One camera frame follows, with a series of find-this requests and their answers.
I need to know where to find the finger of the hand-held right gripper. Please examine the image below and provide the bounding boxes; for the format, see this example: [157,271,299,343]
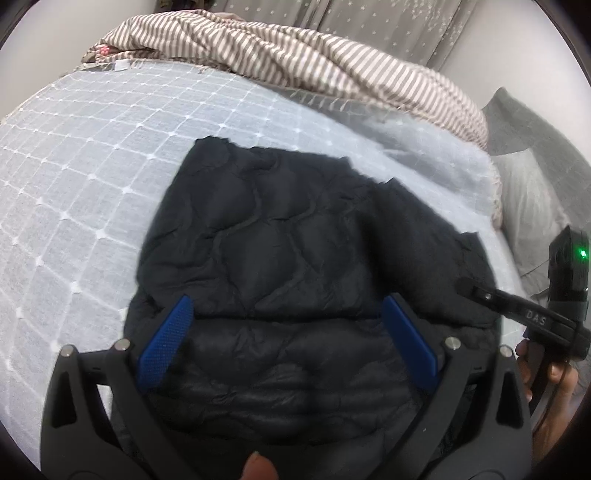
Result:
[456,277,578,334]

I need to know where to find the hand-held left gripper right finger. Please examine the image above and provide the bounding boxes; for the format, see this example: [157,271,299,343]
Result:
[381,294,537,480]

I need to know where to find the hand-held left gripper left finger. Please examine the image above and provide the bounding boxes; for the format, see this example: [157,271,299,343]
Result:
[41,294,222,480]

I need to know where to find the black quilted puffer jacket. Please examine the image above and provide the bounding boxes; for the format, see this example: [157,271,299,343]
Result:
[124,136,507,480]

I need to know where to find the person's right hand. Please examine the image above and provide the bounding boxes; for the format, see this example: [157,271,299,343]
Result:
[515,339,580,437]

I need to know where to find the person's left hand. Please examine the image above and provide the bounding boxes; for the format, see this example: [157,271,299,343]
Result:
[242,451,280,480]

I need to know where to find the grey pillow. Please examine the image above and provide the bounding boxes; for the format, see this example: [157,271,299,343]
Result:
[491,148,574,278]

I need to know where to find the grey checked bedspread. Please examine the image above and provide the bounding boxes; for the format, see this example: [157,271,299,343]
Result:
[0,69,527,464]

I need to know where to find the grey star-print curtain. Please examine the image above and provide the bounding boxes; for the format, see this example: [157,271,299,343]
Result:
[222,0,513,72]

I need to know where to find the brown striped duvet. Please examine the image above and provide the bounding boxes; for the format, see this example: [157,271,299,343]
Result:
[82,10,490,152]

